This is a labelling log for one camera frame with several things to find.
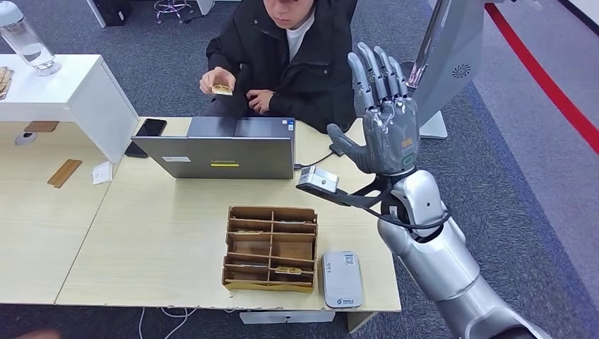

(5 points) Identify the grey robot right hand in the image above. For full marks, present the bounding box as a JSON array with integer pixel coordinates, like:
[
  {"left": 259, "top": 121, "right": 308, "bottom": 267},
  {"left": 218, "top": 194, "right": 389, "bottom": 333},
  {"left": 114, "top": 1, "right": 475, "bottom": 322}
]
[{"left": 326, "top": 42, "right": 421, "bottom": 177}]

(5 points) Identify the person's left hand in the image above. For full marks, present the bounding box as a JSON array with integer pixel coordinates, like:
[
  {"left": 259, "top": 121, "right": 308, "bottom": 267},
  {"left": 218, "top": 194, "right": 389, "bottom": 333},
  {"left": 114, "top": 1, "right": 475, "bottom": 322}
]
[{"left": 247, "top": 89, "right": 275, "bottom": 114}]

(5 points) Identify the person's right hand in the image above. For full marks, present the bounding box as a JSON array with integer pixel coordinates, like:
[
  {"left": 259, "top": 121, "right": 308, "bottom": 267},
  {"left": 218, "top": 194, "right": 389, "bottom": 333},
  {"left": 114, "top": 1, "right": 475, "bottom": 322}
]
[{"left": 199, "top": 66, "right": 237, "bottom": 96}]

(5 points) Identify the person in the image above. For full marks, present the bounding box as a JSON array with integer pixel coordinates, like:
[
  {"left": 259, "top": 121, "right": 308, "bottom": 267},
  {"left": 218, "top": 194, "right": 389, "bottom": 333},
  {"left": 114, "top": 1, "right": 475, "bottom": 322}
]
[{"left": 199, "top": 0, "right": 359, "bottom": 134}]

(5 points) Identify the wooden card organizer box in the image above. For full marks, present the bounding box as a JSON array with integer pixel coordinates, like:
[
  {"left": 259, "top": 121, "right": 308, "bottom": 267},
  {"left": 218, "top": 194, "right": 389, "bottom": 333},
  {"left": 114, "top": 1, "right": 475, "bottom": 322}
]
[{"left": 221, "top": 206, "right": 319, "bottom": 295}]

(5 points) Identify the white card reader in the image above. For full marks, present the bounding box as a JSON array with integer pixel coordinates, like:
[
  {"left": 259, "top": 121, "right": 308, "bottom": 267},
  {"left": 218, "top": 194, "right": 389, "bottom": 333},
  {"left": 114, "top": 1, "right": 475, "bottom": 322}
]
[{"left": 321, "top": 250, "right": 365, "bottom": 309}]

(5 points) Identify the grey laptop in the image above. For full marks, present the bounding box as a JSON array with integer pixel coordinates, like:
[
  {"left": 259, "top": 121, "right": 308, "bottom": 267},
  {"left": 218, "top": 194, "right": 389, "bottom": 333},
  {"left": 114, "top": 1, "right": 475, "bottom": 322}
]
[{"left": 131, "top": 116, "right": 296, "bottom": 181}]

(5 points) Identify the black smartphone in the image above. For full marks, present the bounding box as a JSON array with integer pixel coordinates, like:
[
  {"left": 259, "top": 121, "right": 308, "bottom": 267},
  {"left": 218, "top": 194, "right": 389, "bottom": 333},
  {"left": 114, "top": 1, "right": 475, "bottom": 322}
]
[{"left": 124, "top": 118, "right": 168, "bottom": 159}]

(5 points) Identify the chrome chair base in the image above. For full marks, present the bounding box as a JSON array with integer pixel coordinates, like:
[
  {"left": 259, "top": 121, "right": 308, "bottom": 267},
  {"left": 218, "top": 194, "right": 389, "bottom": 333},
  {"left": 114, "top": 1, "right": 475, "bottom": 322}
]
[{"left": 154, "top": 0, "right": 195, "bottom": 24}]

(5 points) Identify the silver kiosk stand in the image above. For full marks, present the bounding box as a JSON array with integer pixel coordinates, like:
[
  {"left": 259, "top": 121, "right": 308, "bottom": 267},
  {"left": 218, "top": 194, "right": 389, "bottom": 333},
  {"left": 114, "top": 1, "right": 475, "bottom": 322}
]
[{"left": 407, "top": 0, "right": 504, "bottom": 140}]

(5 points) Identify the black cabinet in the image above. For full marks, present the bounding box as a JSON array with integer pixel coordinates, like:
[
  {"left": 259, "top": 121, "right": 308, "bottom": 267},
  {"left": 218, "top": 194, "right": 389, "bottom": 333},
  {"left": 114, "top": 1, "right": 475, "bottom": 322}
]
[{"left": 91, "top": 0, "right": 134, "bottom": 27}]

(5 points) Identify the small white paper tag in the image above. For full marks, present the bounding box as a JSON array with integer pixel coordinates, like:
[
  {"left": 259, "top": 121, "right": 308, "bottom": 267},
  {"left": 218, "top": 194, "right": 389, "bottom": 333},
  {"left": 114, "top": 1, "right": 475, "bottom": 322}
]
[{"left": 91, "top": 160, "right": 114, "bottom": 186}]

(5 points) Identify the white desk shelf riser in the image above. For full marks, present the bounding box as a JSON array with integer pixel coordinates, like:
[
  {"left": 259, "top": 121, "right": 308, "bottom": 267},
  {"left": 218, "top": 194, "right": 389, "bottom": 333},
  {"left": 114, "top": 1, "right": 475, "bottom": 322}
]
[{"left": 0, "top": 54, "right": 141, "bottom": 165}]

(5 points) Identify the long wooden slat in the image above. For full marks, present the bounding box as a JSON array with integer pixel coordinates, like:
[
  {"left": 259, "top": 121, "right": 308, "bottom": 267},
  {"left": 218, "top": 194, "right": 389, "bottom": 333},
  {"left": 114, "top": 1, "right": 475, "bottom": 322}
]
[{"left": 47, "top": 159, "right": 83, "bottom": 189}]

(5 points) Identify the wooden desk side panel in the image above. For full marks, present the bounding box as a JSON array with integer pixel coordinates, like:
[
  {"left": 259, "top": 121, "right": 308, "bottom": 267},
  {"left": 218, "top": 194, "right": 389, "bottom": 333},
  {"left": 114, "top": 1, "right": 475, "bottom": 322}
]
[{"left": 348, "top": 311, "right": 379, "bottom": 333}]

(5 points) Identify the clear water bottle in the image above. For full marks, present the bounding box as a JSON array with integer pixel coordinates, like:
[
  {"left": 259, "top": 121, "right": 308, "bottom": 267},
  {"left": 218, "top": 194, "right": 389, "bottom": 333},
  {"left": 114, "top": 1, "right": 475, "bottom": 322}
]
[{"left": 0, "top": 1, "right": 62, "bottom": 77}]

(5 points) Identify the white box under desk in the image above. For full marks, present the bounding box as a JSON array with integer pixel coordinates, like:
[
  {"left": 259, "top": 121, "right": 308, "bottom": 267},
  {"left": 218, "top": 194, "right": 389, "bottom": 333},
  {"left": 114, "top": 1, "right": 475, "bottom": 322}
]
[{"left": 239, "top": 311, "right": 336, "bottom": 325}]

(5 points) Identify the pinkish blurred object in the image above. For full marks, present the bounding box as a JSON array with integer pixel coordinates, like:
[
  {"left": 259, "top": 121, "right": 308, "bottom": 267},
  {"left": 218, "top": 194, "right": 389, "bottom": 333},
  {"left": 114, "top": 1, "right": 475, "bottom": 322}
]
[{"left": 13, "top": 328, "right": 61, "bottom": 339}]

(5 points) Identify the chrome stanchion post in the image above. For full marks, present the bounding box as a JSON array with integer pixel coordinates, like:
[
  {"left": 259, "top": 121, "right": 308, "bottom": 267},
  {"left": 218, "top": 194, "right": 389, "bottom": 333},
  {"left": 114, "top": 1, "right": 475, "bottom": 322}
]
[{"left": 400, "top": 0, "right": 450, "bottom": 90}]

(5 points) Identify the black camera bracket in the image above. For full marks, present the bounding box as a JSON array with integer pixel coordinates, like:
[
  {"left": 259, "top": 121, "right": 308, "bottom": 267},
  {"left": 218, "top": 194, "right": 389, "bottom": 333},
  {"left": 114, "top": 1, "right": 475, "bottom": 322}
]
[{"left": 295, "top": 175, "right": 398, "bottom": 209}]

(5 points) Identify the black drive cable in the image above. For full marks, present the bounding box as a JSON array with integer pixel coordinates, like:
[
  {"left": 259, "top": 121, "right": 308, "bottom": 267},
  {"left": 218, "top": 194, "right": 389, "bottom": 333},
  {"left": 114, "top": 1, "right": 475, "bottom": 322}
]
[{"left": 293, "top": 150, "right": 336, "bottom": 170}]

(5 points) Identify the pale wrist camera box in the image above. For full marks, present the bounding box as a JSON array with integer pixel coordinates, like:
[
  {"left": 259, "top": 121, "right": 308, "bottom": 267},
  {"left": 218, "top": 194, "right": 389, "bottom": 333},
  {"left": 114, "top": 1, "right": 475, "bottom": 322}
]
[{"left": 297, "top": 166, "right": 340, "bottom": 194}]

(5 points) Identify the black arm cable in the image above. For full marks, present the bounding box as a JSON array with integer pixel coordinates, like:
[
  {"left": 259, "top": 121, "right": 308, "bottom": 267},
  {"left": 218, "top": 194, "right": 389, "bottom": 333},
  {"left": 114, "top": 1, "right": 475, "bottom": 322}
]
[{"left": 362, "top": 206, "right": 453, "bottom": 231}]

